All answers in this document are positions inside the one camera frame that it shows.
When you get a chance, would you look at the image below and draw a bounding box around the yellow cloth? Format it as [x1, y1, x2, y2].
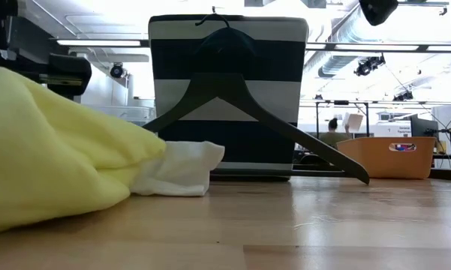
[0, 66, 167, 237]

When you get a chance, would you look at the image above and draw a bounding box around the plain white cloth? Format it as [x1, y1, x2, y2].
[128, 139, 226, 198]

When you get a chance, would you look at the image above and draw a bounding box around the clear plastic container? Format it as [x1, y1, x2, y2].
[85, 104, 157, 128]

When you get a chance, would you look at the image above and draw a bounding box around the black clothes hanger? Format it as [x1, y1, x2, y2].
[142, 5, 371, 186]

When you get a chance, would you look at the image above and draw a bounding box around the blue white striped fabric bin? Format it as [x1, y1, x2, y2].
[147, 13, 310, 182]

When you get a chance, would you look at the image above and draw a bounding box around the person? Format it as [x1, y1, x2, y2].
[318, 117, 356, 149]

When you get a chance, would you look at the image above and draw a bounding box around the orange plastic basket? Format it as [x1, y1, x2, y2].
[335, 136, 437, 180]

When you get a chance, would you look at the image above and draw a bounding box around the black computer monitor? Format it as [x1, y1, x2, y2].
[409, 113, 440, 138]

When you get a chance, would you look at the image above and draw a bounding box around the black background table frame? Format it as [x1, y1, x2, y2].
[314, 98, 371, 140]

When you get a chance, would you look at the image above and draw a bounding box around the black aluminium frame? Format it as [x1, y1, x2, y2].
[209, 166, 451, 183]

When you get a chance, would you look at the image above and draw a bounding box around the black overhead camera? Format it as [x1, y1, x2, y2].
[358, 0, 399, 27]

